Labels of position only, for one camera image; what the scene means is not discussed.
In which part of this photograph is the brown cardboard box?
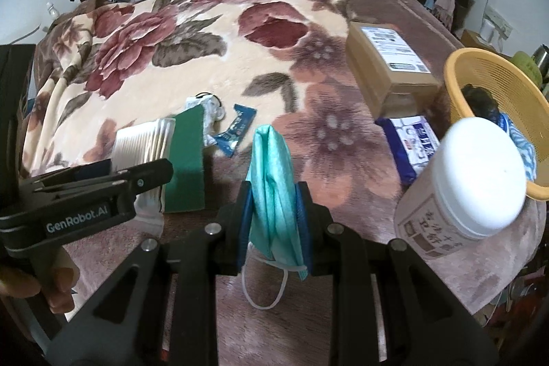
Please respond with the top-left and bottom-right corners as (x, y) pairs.
(346, 22), (442, 117)

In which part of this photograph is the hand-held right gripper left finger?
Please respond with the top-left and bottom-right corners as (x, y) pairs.
(45, 179), (258, 366)

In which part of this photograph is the white labelled jar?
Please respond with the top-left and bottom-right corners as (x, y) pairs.
(395, 118), (527, 260)

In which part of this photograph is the white wall socket strip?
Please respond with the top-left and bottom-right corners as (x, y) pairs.
(486, 6), (513, 37)

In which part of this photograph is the steel kettle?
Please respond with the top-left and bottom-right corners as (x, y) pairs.
(532, 44), (549, 72)

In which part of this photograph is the small cardboard carton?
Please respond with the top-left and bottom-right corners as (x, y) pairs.
(461, 29), (486, 50)

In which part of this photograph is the clear hair tie packet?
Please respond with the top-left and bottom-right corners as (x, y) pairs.
(185, 92), (226, 146)

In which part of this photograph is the small blue wrapper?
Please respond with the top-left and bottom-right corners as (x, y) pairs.
(213, 104), (257, 157)

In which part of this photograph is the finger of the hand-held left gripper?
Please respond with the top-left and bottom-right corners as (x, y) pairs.
(32, 158), (175, 204)
(19, 158), (113, 196)

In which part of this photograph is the person's left hand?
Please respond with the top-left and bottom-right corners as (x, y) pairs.
(0, 250), (80, 313)

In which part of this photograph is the blue white striped cloth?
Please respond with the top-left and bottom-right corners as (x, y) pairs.
(500, 113), (539, 182)

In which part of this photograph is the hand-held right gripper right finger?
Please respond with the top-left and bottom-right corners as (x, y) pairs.
(296, 181), (500, 366)

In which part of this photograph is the black ribbed case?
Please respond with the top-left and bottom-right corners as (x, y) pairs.
(0, 44), (36, 187)

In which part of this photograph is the black mesh hair net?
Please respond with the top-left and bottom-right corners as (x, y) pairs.
(461, 84), (500, 119)

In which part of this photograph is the green face mask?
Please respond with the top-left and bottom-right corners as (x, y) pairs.
(242, 125), (309, 310)

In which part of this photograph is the green scouring pad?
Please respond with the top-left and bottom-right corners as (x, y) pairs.
(165, 107), (206, 213)

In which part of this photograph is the yellow plastic basket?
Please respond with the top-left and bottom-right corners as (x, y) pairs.
(443, 48), (549, 201)

